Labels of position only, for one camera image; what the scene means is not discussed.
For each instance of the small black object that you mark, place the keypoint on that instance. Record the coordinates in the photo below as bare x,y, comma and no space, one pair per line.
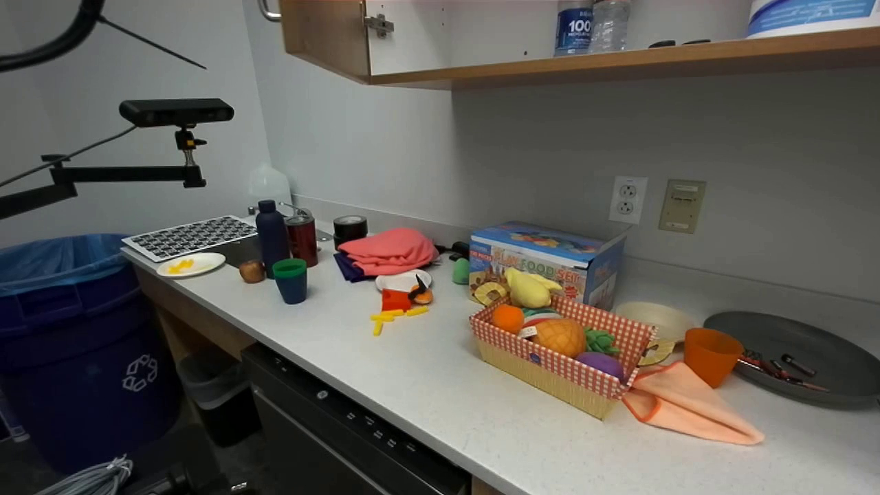
457,249

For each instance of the pale yellow toy slice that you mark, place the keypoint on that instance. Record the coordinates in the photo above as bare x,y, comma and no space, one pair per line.
657,352

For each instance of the tan sliced toy food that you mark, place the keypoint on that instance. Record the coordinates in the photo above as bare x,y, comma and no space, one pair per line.
490,293

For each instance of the coral pink cloth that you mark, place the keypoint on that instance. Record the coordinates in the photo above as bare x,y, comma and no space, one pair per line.
389,252

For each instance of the small black waste bin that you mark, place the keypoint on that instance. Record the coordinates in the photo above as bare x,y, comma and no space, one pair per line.
221,399

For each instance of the white tub with blue label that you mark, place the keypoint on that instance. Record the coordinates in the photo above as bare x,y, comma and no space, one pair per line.
811,14

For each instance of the purple toy eggplant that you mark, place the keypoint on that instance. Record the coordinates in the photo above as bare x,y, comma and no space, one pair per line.
600,363

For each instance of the dark red jar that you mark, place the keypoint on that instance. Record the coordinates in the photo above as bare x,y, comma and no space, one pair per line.
302,241

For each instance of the red checkered basket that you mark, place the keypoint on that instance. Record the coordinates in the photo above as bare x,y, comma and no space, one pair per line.
551,376

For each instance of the dark blue cloth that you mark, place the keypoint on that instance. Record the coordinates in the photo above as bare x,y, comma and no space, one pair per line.
347,267

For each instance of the reddish brown toy strip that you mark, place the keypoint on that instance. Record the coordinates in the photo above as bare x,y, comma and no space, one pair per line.
770,372

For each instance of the flat black object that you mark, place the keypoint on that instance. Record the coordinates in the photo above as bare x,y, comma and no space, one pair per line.
699,43
662,43

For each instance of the wooden cabinet door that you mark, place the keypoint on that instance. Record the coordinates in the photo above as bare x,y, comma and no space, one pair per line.
324,32

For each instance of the green toy vegetable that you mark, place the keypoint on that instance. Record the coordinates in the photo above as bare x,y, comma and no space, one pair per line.
600,341

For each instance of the orange plastic cup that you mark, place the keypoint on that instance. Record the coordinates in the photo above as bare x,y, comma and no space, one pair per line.
713,359

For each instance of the translucent white jug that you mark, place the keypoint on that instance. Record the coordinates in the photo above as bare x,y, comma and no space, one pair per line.
268,183

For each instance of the small brown toy piece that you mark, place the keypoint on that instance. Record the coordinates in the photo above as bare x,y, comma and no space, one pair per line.
423,299

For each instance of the peach cloth napkin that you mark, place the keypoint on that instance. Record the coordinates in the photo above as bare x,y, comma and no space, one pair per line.
690,414

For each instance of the white power outlet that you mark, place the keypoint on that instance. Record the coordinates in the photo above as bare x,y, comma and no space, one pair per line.
627,203

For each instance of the small brown round toy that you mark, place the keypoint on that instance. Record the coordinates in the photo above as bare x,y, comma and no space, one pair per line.
251,274

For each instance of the beige round plate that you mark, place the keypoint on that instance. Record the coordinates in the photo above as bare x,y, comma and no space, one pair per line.
662,319

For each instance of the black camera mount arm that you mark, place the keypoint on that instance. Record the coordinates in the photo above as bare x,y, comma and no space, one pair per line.
118,175

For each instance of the dark grey round plate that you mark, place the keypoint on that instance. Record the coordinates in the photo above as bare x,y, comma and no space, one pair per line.
825,340

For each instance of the water bottle with blue label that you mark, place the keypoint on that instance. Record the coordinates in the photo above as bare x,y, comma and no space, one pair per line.
574,29

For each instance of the yellow orange toy mango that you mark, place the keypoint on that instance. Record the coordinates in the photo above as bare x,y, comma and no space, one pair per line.
561,337

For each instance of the clear water bottle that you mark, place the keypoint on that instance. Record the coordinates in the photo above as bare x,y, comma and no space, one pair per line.
610,25

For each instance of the white red toy slice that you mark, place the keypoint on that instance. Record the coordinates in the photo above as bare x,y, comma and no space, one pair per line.
533,324

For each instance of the blue recycling bin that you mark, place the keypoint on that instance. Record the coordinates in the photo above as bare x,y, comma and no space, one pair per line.
78,359

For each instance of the red toy block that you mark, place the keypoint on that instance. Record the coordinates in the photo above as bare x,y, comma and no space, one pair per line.
397,302

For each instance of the orange toy fruit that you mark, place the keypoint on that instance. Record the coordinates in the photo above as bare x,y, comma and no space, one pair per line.
507,318

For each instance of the yellow toy fries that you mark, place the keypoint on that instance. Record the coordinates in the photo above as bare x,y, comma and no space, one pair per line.
397,318

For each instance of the small white round plate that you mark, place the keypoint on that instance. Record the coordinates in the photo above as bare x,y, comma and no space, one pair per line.
398,281

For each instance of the white oval plate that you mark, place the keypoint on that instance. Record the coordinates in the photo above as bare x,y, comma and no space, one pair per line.
207,266

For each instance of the beige wall plate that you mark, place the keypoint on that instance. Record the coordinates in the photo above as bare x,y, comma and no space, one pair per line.
683,207

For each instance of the wooden wall cabinet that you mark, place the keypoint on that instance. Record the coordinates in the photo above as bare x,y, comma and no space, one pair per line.
642,62

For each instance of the wooden counter frame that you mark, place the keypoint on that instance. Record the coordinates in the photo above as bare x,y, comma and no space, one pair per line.
188,319

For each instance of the dark blue bottle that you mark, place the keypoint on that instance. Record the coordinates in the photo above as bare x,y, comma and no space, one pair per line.
269,238

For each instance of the green cup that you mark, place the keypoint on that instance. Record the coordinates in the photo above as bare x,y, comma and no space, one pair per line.
292,281

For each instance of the black dishwasher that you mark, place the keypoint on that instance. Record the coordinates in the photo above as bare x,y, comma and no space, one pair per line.
339,442

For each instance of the dark toy piece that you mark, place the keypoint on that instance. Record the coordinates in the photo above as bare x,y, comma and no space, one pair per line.
798,368

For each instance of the black bar camera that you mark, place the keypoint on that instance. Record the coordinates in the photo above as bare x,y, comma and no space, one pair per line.
176,112

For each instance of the grey plastic bag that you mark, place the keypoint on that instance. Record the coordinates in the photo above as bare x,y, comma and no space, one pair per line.
92,480

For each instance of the metal cabinet hinge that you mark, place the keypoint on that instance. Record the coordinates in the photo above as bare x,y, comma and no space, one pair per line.
378,25

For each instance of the colourful toy cardboard box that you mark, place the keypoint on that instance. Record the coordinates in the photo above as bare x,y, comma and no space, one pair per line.
551,258

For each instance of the green round toy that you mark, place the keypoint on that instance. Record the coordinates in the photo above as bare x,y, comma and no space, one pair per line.
462,274

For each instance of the yellow toy food piece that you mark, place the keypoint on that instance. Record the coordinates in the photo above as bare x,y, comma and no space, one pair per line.
181,267

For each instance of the black cylinder can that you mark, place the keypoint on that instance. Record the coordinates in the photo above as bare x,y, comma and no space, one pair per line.
349,231

